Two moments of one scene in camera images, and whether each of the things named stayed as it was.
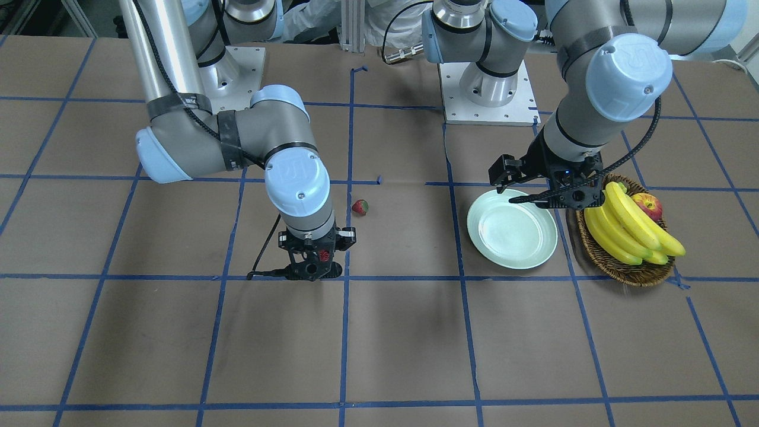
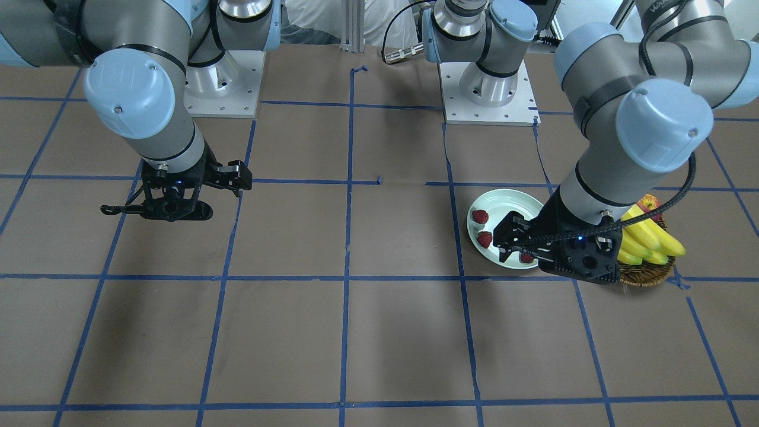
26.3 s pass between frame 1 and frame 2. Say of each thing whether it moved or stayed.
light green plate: stayed
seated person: stayed
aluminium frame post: stayed
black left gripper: moved
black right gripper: moved
